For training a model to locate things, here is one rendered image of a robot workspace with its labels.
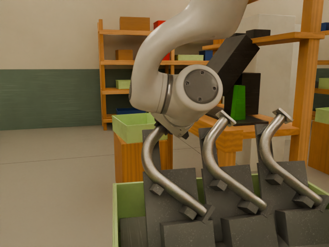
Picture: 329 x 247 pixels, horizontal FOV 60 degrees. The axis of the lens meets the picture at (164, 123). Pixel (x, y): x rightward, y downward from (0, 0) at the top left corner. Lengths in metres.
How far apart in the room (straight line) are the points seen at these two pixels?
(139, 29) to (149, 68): 5.65
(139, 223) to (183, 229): 0.20
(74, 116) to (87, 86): 0.73
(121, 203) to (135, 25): 5.37
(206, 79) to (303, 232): 0.56
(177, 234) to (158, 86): 0.41
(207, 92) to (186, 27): 0.11
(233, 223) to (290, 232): 0.17
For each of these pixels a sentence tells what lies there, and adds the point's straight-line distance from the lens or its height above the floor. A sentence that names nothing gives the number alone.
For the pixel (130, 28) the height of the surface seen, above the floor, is 2.06.
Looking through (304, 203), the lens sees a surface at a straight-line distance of 0.90.
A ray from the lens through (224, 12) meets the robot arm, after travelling 0.46.
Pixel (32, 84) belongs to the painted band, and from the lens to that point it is 6.57.
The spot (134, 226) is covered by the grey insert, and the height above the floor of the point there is 0.85.
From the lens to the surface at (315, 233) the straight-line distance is 0.93.
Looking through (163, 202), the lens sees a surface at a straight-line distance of 0.81.
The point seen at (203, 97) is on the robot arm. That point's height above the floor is 1.27.
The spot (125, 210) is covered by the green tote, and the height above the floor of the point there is 0.87.
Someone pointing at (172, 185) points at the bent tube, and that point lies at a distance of 0.76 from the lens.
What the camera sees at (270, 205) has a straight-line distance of 0.84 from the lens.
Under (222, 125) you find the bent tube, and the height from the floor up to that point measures 1.16.
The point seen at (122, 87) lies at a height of 0.88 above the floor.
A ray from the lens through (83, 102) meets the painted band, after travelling 6.54.
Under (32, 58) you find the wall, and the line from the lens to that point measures 6.56.
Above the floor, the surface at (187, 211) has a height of 0.96.
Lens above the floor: 1.32
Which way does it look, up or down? 11 degrees down
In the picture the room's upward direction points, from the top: straight up
